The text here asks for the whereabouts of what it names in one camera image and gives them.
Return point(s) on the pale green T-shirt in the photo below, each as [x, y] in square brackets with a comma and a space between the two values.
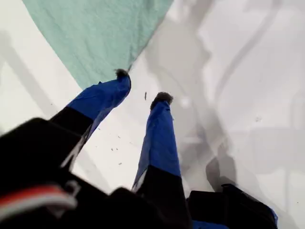
[95, 35]

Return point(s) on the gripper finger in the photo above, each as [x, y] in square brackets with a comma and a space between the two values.
[159, 143]
[102, 100]

